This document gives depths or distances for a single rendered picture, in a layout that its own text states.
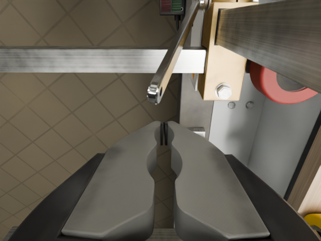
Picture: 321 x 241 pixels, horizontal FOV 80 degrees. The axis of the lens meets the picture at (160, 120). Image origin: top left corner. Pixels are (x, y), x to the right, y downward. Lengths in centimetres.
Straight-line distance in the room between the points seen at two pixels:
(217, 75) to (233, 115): 34
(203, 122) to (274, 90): 26
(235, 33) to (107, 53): 15
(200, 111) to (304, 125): 21
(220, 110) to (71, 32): 91
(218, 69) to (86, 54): 17
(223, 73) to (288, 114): 28
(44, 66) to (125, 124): 103
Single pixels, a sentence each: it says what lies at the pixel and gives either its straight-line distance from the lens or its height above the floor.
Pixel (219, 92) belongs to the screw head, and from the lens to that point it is 26.
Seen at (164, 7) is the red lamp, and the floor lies 70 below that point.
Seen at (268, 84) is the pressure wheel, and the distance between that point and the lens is 25.
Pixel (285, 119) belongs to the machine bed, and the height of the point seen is 72.
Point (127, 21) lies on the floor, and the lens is 113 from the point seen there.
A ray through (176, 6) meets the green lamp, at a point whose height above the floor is 70.
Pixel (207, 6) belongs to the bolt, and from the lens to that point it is 27.
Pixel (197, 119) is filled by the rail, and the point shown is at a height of 70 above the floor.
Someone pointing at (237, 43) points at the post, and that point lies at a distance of 18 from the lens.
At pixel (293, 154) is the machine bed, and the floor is 78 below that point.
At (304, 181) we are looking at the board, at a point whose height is 89.
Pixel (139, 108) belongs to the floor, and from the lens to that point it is 123.
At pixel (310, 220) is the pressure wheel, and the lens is 42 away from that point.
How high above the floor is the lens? 112
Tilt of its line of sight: 62 degrees down
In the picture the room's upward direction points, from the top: 178 degrees counter-clockwise
